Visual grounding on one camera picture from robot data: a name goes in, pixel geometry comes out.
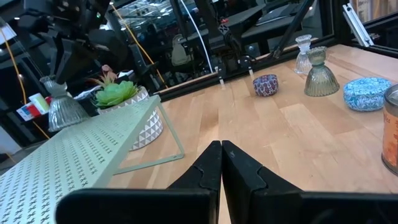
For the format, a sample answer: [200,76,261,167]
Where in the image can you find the tall metal can orange label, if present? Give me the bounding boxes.
[381,83,398,177]

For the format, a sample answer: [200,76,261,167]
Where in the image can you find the purple red patterned candle tin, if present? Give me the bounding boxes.
[252,73,279,97]

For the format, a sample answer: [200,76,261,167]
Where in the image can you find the smoky grey glass candlestick holder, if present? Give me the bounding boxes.
[39,75,91,133]

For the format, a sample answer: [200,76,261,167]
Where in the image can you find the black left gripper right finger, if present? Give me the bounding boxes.
[222,140,398,224]

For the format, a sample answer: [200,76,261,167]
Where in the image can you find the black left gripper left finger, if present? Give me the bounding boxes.
[55,140,223,224]

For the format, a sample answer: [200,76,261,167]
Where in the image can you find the succulent in white patterned pot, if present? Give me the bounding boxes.
[86,64,164,152]

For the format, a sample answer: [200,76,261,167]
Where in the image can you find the clear glass candlestick holder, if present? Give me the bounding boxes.
[294,34,313,75]

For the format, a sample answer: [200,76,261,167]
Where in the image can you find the black aluminium table frame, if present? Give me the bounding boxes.
[152,0,398,102]

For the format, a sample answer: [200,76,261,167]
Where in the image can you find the silver aluminium extrusion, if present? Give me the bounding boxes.
[341,2,375,48]

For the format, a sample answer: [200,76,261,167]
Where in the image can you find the blue white patterned candle tin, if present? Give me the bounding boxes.
[343,77,393,112]

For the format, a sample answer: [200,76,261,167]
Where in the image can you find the yellow cable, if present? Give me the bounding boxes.
[0,27,50,139]
[110,2,169,90]

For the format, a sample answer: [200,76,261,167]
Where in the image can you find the pale green perforated metal shelf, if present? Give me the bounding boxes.
[0,95,186,224]

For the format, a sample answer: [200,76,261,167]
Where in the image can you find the red white blue box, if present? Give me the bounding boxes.
[16,101,43,122]

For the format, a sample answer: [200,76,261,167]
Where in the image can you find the white cable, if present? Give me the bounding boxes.
[179,0,214,75]

